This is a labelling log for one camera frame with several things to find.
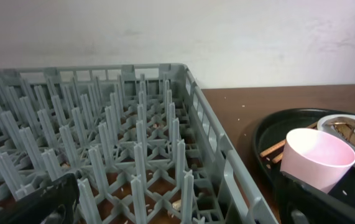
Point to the wooden chopstick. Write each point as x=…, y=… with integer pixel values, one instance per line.
x=273, y=148
x=277, y=158

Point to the pink plastic cup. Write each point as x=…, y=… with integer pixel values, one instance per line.
x=317, y=158

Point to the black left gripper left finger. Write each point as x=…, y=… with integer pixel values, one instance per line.
x=55, y=203

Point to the grey dishwasher rack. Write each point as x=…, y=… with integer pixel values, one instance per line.
x=142, y=141

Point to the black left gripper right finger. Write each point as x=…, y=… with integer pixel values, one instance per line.
x=299, y=202

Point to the round black tray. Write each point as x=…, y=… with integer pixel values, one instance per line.
x=274, y=128

